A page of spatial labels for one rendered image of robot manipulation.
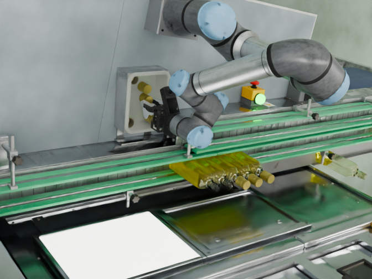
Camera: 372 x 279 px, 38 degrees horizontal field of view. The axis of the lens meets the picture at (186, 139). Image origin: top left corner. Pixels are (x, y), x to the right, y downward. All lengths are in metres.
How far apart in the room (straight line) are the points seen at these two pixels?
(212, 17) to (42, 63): 0.57
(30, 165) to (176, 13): 0.69
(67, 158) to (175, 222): 0.42
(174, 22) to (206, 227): 0.70
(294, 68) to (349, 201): 1.00
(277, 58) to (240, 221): 0.70
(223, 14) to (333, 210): 0.93
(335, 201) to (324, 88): 0.88
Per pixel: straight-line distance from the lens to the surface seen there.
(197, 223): 1.90
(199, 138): 1.71
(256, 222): 1.96
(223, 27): 1.76
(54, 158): 1.87
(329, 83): 1.52
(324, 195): 2.35
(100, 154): 1.91
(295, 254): 1.87
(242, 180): 1.92
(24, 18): 1.79
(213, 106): 1.73
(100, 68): 1.92
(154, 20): 1.92
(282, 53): 1.47
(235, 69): 1.55
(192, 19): 1.79
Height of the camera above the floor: 2.41
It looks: 49 degrees down
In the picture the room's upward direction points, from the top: 121 degrees clockwise
